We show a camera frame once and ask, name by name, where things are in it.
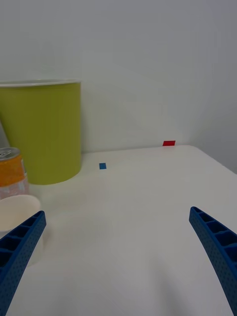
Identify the orange and white drink can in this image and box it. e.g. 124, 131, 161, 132
0, 147, 30, 200

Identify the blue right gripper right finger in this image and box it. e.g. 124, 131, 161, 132
189, 206, 237, 316

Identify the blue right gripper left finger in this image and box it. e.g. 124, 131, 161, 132
0, 210, 47, 316

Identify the white paper cup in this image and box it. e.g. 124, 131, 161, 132
0, 194, 44, 267

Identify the yellow-green plastic waste bin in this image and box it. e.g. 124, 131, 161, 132
0, 79, 82, 186

